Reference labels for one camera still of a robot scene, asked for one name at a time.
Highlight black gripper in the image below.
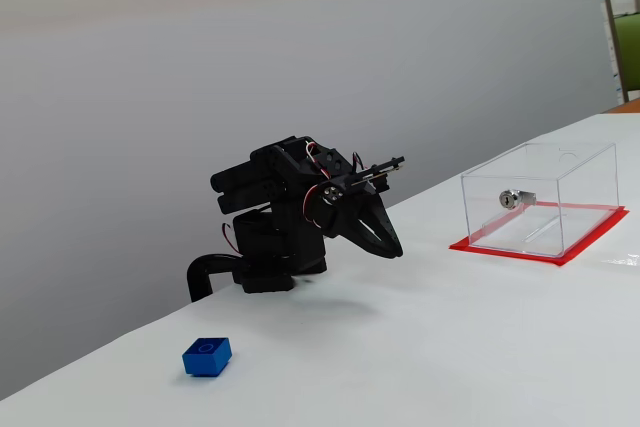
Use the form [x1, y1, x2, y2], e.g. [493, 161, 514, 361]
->
[313, 174, 405, 260]

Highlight blue lego brick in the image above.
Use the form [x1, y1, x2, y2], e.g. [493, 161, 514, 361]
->
[181, 336, 234, 377]

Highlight transparent plastic box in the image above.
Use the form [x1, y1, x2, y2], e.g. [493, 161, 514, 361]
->
[460, 141, 620, 258]

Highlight silver cam lock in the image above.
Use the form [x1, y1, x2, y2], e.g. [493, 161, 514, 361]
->
[498, 188, 537, 211]

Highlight black table clamp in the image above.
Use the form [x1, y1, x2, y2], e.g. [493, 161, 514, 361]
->
[186, 252, 246, 303]

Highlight brown wooden table edge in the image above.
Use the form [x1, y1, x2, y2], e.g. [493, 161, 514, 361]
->
[602, 99, 640, 116]

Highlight green panel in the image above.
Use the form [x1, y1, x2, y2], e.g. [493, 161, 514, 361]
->
[613, 11, 640, 96]

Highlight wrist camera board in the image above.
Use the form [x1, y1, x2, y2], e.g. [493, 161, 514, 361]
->
[348, 155, 406, 194]

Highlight red tape frame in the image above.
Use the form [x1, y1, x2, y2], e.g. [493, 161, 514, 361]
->
[448, 200, 630, 267]

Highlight grey metal shelf post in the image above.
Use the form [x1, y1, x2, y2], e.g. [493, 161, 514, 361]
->
[596, 0, 631, 104]

